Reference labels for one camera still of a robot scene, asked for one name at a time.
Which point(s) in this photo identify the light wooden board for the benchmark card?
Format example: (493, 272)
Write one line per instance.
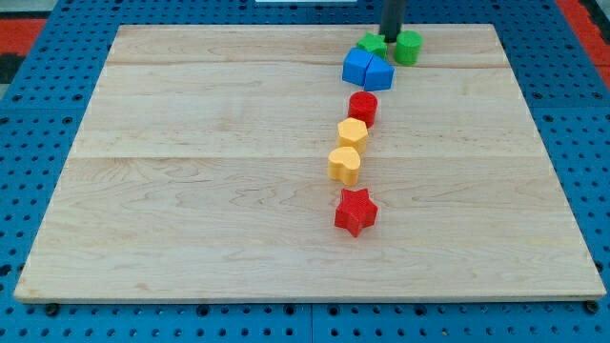
(199, 175)

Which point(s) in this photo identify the green cylinder block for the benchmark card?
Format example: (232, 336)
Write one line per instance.
(408, 46)

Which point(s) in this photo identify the red star block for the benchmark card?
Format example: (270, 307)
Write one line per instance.
(355, 211)

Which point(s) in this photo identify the blue triangular block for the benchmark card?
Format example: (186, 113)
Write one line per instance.
(379, 75)

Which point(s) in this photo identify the yellow heart block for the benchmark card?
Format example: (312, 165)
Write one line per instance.
(344, 165)

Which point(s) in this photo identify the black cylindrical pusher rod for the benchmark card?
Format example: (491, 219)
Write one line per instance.
(391, 19)

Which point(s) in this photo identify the red cylinder block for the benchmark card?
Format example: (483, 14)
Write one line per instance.
(362, 106)

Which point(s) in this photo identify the blue cube block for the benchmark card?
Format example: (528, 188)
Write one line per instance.
(355, 64)

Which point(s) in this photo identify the green star block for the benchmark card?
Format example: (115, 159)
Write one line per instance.
(373, 43)

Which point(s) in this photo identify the yellow hexagon block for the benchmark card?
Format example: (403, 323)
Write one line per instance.
(353, 133)

